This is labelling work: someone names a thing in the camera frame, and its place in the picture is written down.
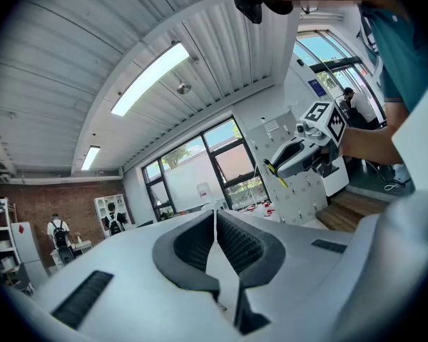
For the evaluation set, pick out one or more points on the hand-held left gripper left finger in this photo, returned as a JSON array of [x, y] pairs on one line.
[[128, 298]]

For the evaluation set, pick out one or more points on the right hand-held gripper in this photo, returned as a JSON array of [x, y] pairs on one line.
[[324, 119]]

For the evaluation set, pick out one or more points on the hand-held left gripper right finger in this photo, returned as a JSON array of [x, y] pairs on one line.
[[299, 280]]

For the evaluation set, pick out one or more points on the person's right forearm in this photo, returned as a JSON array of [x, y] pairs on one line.
[[371, 144]]

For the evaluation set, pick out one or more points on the white pegboard panel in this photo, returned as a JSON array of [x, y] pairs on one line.
[[299, 198]]

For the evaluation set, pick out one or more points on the wooden step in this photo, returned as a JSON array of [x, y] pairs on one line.
[[349, 208]]

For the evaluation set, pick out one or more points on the white arched cabinet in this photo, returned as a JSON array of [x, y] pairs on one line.
[[101, 216]]

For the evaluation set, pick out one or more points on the black-framed window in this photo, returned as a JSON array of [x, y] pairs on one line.
[[199, 176]]

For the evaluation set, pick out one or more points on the white jug red label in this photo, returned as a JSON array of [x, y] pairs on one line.
[[202, 191]]

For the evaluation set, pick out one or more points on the glass entrance door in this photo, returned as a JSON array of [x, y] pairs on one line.
[[328, 59]]

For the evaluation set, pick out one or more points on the grey fridge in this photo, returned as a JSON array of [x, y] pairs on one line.
[[28, 251]]

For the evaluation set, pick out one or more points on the round metal ceiling fixture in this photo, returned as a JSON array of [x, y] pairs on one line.
[[183, 87]]

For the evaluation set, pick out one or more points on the white shelving rack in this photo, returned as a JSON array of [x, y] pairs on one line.
[[0, 233]]

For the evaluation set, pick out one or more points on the short ceiling light panel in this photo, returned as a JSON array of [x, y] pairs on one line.
[[90, 157]]

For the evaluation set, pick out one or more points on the person's teal shirt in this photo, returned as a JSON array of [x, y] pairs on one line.
[[403, 59]]

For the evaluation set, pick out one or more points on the person's glasses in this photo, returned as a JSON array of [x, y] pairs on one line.
[[308, 10]]

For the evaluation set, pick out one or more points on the long ceiling light panel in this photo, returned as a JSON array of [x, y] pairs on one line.
[[150, 78]]

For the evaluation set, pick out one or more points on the black head-worn camera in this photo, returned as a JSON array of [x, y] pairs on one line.
[[249, 4]]

